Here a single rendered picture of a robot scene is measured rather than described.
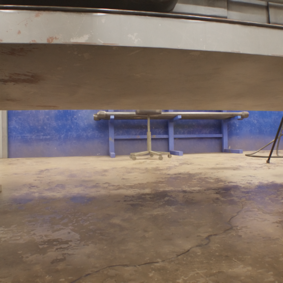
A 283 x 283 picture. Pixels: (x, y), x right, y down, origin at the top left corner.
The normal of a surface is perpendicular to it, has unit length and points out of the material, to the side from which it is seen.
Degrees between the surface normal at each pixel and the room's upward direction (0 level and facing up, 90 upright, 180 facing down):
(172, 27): 90
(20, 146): 90
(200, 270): 0
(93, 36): 90
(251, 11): 90
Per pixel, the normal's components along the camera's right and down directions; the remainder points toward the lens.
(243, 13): 0.16, 0.00
